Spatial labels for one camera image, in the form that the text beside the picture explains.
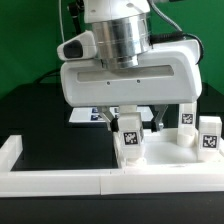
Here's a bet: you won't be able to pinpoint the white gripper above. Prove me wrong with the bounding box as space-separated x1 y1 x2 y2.
57 31 202 132

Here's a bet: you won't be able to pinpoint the white square table top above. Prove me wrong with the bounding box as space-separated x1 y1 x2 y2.
113 128 224 169

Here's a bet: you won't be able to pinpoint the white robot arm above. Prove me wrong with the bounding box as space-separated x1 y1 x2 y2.
57 0 204 131

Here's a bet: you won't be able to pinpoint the white fiducial marker sheet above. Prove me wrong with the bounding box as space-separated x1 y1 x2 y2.
69 106 153 123

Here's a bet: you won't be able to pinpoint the white U-shaped fence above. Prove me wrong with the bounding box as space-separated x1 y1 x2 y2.
0 135 224 197

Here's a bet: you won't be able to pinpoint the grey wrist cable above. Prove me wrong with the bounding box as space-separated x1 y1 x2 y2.
148 0 205 64

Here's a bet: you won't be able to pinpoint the black cable conduit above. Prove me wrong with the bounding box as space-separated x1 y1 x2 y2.
33 0 92 84

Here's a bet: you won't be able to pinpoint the white thin cable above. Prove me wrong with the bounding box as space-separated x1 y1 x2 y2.
58 0 70 44

